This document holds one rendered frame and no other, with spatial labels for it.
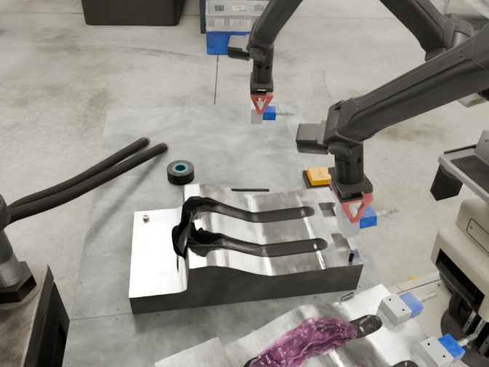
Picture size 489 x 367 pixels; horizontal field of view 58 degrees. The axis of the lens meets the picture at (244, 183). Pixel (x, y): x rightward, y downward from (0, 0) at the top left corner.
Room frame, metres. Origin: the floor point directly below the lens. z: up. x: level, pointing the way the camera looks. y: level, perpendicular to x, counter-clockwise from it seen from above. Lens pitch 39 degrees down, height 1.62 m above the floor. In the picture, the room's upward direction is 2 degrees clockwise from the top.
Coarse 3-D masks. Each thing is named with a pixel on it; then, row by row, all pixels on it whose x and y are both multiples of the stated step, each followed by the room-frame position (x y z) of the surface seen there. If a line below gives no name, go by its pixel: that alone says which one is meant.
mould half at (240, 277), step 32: (192, 192) 0.80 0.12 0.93; (224, 192) 0.82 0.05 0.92; (288, 192) 0.87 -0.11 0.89; (320, 192) 0.86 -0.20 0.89; (160, 224) 0.76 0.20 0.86; (224, 224) 0.71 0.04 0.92; (256, 224) 0.75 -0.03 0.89; (288, 224) 0.75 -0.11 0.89; (320, 224) 0.75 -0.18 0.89; (160, 256) 0.66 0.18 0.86; (192, 256) 0.60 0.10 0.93; (224, 256) 0.61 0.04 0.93; (256, 256) 0.64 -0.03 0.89; (288, 256) 0.65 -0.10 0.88; (320, 256) 0.65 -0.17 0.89; (160, 288) 0.57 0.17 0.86; (192, 288) 0.57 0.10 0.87; (224, 288) 0.58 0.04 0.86; (256, 288) 0.59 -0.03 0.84; (288, 288) 0.60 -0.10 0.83; (320, 288) 0.62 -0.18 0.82; (352, 288) 0.63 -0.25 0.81
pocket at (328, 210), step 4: (320, 204) 0.83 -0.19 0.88; (324, 204) 0.83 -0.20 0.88; (328, 204) 0.83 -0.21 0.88; (332, 204) 0.83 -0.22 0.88; (320, 208) 0.83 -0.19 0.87; (324, 208) 0.83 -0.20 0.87; (328, 208) 0.83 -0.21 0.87; (332, 208) 0.83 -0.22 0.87; (324, 212) 0.82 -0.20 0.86; (328, 212) 0.82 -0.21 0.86; (332, 212) 0.82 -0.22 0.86; (324, 216) 0.80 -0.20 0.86; (328, 216) 0.80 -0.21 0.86; (332, 216) 0.81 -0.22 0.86
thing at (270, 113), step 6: (252, 102) 1.20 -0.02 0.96; (258, 102) 1.21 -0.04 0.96; (252, 108) 1.16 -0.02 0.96; (270, 108) 1.19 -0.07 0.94; (252, 114) 1.16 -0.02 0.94; (258, 114) 1.16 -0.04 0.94; (264, 114) 1.17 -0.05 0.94; (270, 114) 1.17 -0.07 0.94; (276, 114) 1.19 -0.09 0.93; (282, 114) 1.19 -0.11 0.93; (288, 114) 1.19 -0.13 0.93; (252, 120) 1.16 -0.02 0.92; (258, 120) 1.16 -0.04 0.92
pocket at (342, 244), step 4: (332, 236) 0.72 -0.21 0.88; (336, 236) 0.72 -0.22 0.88; (340, 236) 0.72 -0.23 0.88; (336, 240) 0.72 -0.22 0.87; (340, 240) 0.72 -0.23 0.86; (344, 240) 0.72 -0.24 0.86; (348, 240) 0.71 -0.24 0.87; (336, 244) 0.71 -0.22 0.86; (340, 244) 0.71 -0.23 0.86; (344, 244) 0.71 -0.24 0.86; (348, 244) 0.71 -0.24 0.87; (340, 248) 0.70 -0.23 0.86; (344, 248) 0.70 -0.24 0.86; (348, 248) 0.70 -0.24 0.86; (352, 248) 0.69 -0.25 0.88
